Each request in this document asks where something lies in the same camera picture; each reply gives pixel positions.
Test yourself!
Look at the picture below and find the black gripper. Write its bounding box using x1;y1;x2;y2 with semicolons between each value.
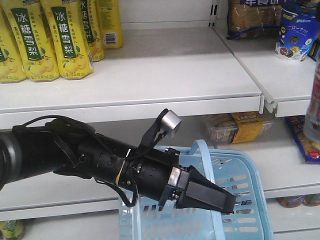
117;147;236;214

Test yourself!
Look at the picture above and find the light blue plastic basket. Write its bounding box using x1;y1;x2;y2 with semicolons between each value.
119;140;274;240

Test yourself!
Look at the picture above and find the red coca-cola aluminium bottle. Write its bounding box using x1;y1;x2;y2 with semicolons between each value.
303;57;320;143

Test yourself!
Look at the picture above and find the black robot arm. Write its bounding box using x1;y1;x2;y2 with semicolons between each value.
0;110;236;214

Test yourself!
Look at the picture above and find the yellow banded biscuit box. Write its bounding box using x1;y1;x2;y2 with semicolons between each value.
203;111;275;145

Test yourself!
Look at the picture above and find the blue snack bag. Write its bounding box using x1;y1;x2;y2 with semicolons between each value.
284;115;320;164

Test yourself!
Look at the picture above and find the white shelf unit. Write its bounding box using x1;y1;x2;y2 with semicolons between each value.
0;0;320;240

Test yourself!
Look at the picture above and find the brown cracker pack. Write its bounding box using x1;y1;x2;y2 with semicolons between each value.
227;0;282;39

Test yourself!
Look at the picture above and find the blue oreo snack cup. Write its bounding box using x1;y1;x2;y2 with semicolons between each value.
274;2;319;63

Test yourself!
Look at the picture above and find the yellow pear drink bottle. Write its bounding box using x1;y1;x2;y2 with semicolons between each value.
40;0;94;80
0;7;27;84
0;0;60;82
80;0;105;62

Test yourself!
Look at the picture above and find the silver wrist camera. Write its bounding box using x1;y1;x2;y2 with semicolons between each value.
160;109;182;139

